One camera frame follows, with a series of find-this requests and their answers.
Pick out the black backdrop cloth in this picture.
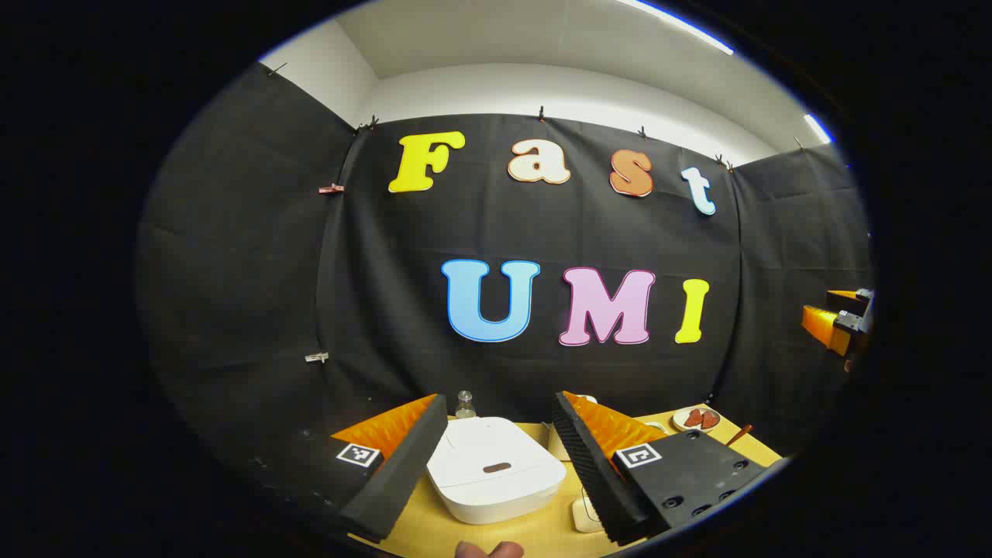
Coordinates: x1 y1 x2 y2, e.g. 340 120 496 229
136 62 877 497

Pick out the white round plate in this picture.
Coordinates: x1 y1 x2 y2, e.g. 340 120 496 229
672 407 722 433

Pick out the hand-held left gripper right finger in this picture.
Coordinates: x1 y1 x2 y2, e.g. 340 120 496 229
552 391 770 545

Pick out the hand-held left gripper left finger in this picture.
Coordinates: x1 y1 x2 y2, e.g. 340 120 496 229
244 393 449 542

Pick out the white toaster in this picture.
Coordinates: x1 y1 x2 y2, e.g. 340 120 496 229
546 395 599 463

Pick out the white rice cooker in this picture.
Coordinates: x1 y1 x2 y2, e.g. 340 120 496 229
426 416 568 525

